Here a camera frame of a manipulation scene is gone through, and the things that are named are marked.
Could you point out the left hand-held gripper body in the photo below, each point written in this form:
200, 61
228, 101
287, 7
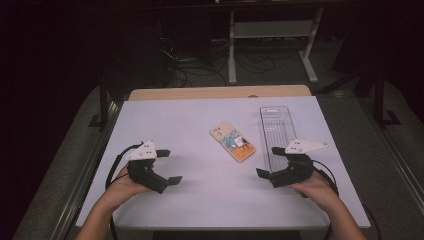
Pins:
143, 173

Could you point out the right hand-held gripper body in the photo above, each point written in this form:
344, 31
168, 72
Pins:
295, 170

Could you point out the clear plastic tray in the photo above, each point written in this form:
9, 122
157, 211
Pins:
276, 126

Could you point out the beige printed phone case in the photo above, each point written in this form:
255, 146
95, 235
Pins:
233, 141

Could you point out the person's left hand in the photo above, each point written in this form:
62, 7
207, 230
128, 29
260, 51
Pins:
121, 188

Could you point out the person's right hand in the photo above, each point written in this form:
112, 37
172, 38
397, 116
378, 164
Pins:
315, 190

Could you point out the black metal stand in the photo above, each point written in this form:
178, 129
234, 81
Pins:
379, 100
104, 100

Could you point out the wooden table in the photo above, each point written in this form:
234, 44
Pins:
216, 92

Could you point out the grey metal rail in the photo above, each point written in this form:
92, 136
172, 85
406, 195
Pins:
400, 163
86, 173

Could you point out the white metal desk frame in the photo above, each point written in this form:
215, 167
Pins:
232, 50

